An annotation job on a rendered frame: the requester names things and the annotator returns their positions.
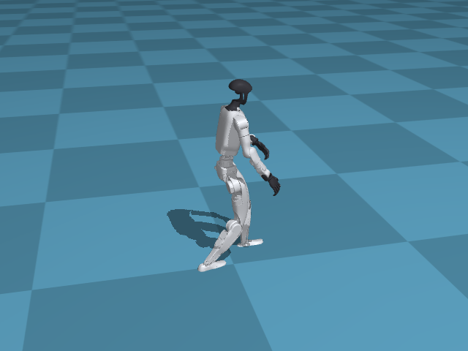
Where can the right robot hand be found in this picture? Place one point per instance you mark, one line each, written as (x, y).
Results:
(273, 181)

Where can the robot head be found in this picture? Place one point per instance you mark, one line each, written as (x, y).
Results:
(239, 86)

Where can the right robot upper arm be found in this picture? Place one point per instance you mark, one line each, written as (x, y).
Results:
(242, 127)

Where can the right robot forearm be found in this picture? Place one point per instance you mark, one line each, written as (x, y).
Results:
(257, 163)

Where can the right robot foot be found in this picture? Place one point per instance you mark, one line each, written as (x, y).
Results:
(216, 264)

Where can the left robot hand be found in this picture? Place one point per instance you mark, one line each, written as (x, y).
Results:
(260, 145)

